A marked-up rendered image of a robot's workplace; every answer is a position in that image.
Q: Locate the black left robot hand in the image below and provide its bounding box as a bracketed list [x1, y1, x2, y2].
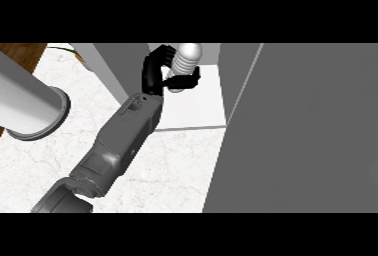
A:
[141, 44, 203, 98]

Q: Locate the clear ribbed water bottle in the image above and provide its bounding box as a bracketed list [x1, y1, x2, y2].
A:
[164, 42, 204, 94]

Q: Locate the grey open cabinet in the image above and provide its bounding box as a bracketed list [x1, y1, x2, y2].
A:
[68, 42, 263, 133]

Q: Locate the dark grey cabinet door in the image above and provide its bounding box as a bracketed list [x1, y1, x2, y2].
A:
[201, 42, 378, 214]

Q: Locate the thin green stalk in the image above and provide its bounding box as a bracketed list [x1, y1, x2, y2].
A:
[48, 45, 88, 64]

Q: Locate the pale grey cylinder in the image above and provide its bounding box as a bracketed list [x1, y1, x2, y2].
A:
[0, 50, 73, 142]

